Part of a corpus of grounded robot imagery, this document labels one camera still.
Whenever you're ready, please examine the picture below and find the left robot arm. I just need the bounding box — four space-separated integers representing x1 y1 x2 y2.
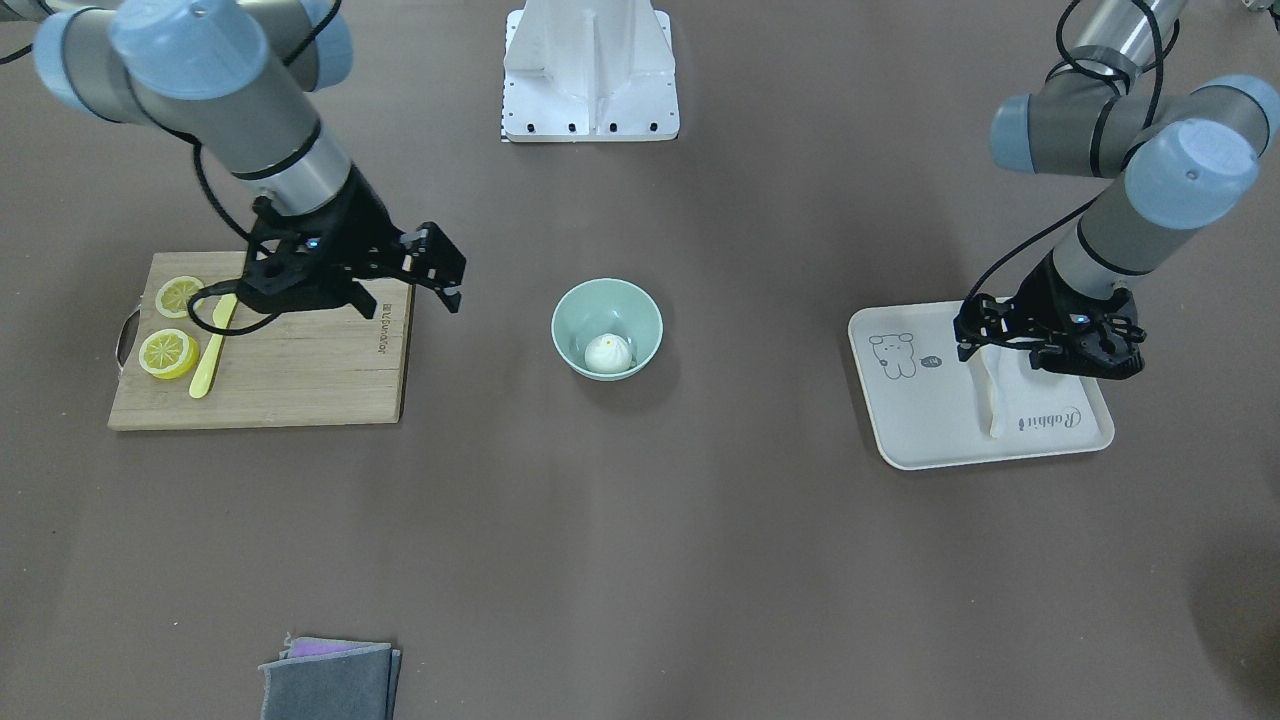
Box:
954 1 1277 380

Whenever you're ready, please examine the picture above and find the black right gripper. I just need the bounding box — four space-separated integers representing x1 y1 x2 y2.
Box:
236 168 466 319

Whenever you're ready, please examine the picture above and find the yellow plastic knife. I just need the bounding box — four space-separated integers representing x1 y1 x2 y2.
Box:
188 293 238 398

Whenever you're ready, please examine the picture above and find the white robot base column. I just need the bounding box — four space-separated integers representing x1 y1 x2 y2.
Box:
500 1 681 143

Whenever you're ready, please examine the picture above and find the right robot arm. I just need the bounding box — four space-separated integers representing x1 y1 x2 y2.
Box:
3 1 466 322

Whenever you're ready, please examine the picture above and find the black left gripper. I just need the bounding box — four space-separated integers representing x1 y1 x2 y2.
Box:
954 255 1146 380

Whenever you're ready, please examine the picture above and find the white rectangular tray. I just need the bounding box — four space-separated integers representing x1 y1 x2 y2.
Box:
847 301 1115 471

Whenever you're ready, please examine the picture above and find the lemon slice near edge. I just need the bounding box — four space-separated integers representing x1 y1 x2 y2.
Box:
136 328 201 380

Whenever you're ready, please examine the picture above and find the white steamed bun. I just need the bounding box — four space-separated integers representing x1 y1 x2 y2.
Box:
584 333 634 375

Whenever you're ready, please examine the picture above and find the mint green bowl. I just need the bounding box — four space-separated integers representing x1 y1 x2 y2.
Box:
550 278 666 380

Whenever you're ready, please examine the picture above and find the grey folded cloth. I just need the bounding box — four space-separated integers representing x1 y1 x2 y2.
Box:
259 635 402 719

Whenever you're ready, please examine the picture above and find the wooden cutting board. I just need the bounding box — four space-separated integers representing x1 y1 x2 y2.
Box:
108 279 415 430

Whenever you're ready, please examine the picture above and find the lemon slice far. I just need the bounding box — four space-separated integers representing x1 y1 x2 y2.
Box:
154 275 205 319

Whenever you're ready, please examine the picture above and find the white ceramic spoon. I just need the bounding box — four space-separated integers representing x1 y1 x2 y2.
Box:
968 345 1007 439

